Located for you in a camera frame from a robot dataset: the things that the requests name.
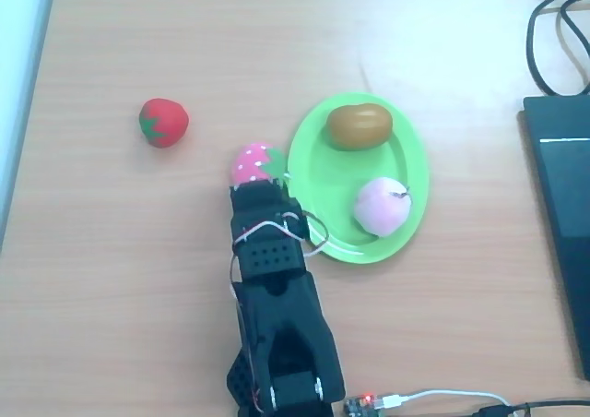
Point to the motor control board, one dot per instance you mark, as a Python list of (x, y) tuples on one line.
[(362, 405)]

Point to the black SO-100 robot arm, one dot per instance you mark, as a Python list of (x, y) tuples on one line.
[(286, 325)]

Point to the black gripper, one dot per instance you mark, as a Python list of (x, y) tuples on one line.
[(256, 201)]

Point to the black laptop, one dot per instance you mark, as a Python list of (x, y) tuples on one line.
[(567, 195)]

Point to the brown toy kiwi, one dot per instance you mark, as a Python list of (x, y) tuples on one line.
[(359, 126)]

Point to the pink plush peach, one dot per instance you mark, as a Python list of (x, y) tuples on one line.
[(382, 209)]

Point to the pink plush strawberry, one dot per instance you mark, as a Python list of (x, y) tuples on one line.
[(249, 163)]

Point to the green plastic plate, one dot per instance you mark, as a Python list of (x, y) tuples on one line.
[(341, 182)]

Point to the red tomato toy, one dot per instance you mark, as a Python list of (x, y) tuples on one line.
[(166, 119)]

